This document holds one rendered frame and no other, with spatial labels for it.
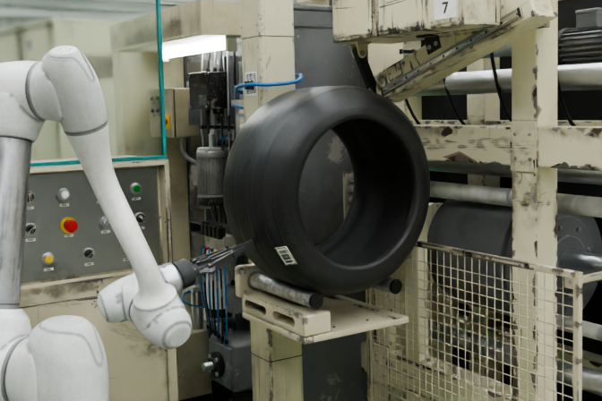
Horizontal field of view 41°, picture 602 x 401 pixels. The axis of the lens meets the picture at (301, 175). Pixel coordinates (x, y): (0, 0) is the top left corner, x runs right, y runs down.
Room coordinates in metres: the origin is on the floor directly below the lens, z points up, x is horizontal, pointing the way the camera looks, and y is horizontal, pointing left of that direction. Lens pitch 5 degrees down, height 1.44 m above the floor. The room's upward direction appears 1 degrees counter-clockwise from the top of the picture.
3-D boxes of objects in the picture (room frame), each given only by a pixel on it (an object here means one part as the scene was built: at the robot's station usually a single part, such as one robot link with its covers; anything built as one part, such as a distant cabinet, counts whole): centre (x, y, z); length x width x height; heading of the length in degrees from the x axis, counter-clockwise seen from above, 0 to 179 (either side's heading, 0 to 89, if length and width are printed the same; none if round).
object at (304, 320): (2.33, 0.06, 0.84); 0.36 x 0.09 x 0.06; 32
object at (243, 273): (2.56, 0.04, 0.90); 0.40 x 0.03 x 0.10; 122
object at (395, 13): (2.46, -0.38, 1.71); 0.61 x 0.25 x 0.15; 32
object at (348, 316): (2.41, -0.06, 0.80); 0.37 x 0.36 x 0.02; 122
